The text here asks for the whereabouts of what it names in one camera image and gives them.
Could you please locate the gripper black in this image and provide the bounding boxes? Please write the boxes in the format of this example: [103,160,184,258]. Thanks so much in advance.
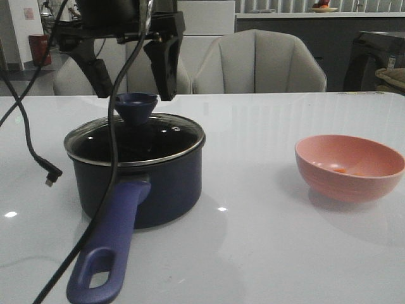
[55,1,185,101]

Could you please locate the glass lid with blue knob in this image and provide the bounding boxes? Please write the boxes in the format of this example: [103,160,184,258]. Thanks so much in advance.
[64,92,205,167]

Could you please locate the orange ham slices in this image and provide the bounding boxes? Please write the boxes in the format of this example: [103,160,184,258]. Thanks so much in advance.
[332,168,363,176]

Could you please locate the pink bowl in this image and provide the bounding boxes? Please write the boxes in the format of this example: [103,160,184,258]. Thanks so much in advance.
[295,134,404,203]

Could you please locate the left grey chair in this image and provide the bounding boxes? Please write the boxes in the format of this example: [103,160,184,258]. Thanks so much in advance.
[53,39,192,96]

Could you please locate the grey chair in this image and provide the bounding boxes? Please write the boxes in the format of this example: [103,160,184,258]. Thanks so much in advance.
[192,29,327,94]
[53,39,192,96]

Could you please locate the red bin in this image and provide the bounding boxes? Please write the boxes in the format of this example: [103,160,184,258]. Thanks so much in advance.
[28,34,52,67]

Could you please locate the white refrigerator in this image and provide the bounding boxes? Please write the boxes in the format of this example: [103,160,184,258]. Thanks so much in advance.
[177,1,235,79]

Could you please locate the right grey chair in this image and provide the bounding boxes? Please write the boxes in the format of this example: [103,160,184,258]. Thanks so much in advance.
[192,29,327,94]

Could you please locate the dark blue saucepan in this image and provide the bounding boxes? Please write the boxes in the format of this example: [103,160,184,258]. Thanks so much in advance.
[66,144,204,303]

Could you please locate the fruit plate on counter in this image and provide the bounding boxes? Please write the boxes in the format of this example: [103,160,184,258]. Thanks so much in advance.
[311,0,338,13]

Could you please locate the dark grey counter cabinet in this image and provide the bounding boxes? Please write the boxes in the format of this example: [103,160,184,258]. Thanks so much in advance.
[235,12,404,91]

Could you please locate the beige cushion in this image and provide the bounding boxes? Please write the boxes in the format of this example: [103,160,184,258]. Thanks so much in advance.
[375,68,405,95]

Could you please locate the black usb cable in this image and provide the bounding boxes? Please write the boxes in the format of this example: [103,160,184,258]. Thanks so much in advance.
[0,0,69,188]

